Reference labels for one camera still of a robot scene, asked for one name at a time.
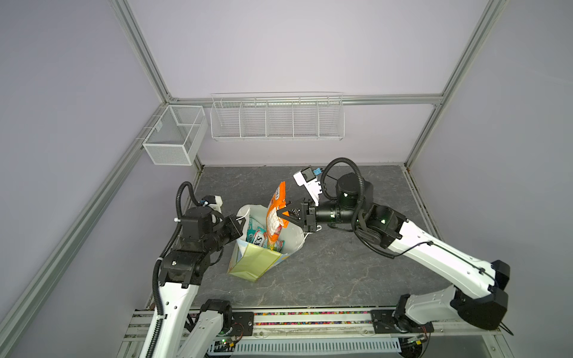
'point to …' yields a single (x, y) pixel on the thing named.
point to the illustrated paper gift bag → (253, 256)
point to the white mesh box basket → (176, 138)
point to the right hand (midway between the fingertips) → (277, 214)
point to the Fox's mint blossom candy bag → (258, 236)
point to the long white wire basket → (277, 115)
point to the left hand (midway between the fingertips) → (246, 220)
